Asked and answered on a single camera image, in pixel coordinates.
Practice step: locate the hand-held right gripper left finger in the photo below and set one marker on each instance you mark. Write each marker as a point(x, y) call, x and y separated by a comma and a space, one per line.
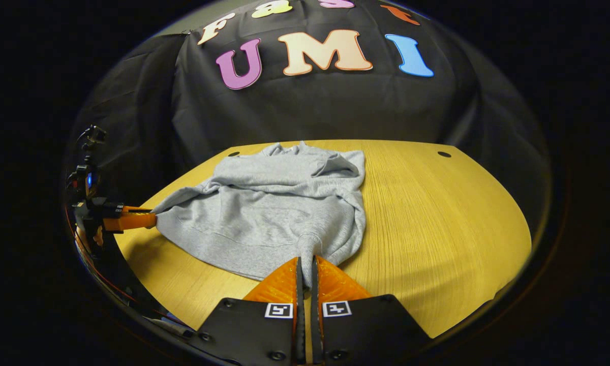
point(301, 325)

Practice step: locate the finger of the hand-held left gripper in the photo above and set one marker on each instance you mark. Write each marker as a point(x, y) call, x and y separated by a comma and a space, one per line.
point(138, 209)
point(132, 221)

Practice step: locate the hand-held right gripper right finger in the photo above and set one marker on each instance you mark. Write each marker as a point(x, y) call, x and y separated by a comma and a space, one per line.
point(315, 325)

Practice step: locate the grey sweatshirt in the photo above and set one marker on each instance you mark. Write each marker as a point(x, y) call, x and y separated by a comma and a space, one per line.
point(264, 213)

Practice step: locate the black backdrop cloth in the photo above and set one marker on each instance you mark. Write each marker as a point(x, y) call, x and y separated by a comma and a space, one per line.
point(325, 107)

